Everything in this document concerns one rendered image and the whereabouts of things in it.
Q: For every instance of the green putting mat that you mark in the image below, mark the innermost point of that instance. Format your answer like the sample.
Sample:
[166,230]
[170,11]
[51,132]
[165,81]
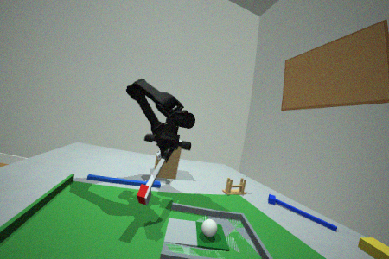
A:
[87,221]

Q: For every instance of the white ball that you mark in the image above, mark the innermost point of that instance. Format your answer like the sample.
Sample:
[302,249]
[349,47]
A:
[209,227]

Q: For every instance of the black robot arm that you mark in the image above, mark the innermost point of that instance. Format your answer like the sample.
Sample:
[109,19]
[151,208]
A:
[165,103]

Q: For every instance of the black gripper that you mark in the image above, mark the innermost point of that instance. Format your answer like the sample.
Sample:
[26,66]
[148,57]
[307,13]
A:
[183,145]

